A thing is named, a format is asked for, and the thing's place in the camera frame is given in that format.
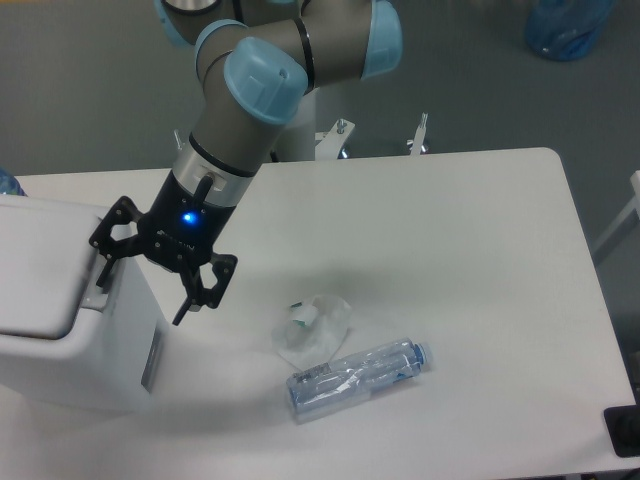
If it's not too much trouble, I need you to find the black device at table edge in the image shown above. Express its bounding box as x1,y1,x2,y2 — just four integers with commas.
604,405,639,458

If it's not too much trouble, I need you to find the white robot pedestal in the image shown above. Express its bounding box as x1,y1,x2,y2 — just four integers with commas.
172,89,431,166

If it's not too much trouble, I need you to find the blue patterned object left edge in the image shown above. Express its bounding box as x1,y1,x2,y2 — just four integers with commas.
0,168,26,196

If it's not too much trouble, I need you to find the white frame at right edge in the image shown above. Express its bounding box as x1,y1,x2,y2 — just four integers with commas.
592,170,639,266

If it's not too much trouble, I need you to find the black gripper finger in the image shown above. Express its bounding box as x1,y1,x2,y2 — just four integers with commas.
88,195,150,289
172,253,238,326

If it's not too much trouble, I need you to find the white trash can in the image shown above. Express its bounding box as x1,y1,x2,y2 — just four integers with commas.
1,195,168,411

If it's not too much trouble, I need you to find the crumpled white plastic wrapper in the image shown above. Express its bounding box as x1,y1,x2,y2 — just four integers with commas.
271,294,352,371

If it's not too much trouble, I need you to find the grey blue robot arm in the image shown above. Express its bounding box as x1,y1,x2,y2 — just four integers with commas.
89,1,403,315

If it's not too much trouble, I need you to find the crushed clear plastic bottle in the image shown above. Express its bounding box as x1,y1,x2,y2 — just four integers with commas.
286,338,433,423

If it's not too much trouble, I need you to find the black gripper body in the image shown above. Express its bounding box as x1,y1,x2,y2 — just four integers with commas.
137,172,235,273

